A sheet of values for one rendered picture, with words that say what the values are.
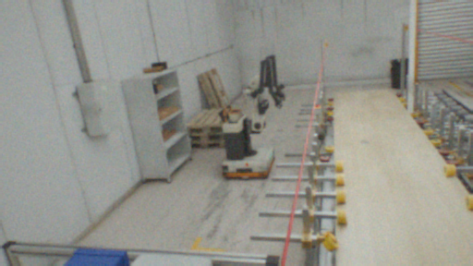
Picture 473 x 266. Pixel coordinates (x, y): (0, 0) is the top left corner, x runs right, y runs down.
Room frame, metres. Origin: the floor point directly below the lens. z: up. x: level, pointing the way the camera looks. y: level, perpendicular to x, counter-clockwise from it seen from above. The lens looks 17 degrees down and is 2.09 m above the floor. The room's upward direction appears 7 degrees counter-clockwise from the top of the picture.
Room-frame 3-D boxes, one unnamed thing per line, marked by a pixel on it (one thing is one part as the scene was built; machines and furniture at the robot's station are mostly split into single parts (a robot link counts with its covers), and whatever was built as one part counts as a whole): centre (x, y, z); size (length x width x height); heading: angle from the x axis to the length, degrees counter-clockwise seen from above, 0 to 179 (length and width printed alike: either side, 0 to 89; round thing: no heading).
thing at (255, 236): (1.69, -0.20, 0.95); 0.36 x 0.03 x 0.03; 73
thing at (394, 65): (8.99, -4.41, 0.36); 0.59 x 0.58 x 0.73; 163
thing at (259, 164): (4.84, -0.17, 0.16); 0.67 x 0.64 x 0.25; 73
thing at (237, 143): (4.87, -0.08, 0.59); 0.55 x 0.34 x 0.83; 163
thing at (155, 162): (5.27, 1.09, 0.78); 0.90 x 0.45 x 1.55; 163
